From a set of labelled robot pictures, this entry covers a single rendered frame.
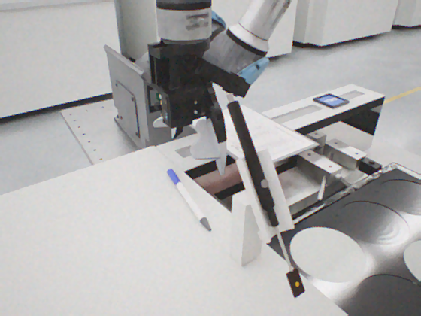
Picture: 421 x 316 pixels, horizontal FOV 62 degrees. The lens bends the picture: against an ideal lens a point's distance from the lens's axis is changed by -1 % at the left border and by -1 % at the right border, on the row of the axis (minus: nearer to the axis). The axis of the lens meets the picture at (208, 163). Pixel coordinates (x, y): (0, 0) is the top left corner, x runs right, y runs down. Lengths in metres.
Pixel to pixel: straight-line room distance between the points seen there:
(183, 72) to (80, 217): 0.24
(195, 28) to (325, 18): 4.55
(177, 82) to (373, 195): 0.37
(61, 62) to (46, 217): 2.74
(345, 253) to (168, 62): 0.36
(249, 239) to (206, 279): 0.06
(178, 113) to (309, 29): 4.70
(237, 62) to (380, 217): 0.48
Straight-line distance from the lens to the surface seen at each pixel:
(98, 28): 3.22
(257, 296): 0.38
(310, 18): 5.14
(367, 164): 0.73
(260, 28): 0.88
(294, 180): 0.68
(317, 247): 0.53
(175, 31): 0.49
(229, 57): 0.88
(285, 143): 0.61
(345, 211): 0.60
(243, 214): 0.35
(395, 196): 0.67
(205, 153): 0.53
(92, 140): 0.97
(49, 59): 3.16
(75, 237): 0.45
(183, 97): 0.50
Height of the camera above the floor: 1.26
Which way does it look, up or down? 33 degrees down
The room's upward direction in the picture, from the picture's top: straight up
